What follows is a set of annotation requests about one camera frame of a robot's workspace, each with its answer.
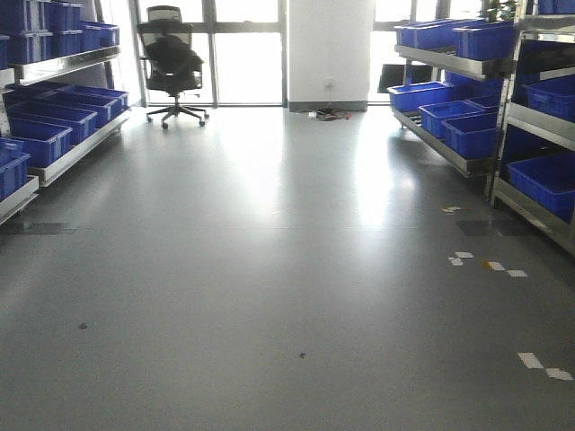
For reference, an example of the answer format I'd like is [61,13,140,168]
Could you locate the right shelf rack with bins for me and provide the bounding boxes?
[385,18,515,178]

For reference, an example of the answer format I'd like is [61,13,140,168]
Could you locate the shelf rack with bins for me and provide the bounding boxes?
[1,1,130,223]
[385,18,515,178]

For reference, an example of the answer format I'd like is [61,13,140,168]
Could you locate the left shelf rack with bins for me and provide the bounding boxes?
[1,1,130,223]

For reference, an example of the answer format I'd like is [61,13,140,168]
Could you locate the black monitor on floor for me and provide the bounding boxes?
[377,64,433,93]

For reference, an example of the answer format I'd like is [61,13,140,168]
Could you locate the white pillar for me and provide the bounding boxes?
[287,0,376,112]

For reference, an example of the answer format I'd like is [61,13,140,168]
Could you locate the black office chair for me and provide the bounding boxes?
[137,4,209,129]

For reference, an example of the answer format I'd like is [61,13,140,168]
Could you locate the near right steel rack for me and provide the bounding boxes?
[486,1,574,254]

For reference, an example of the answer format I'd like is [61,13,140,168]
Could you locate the cables on floor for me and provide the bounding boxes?
[307,107,353,122]

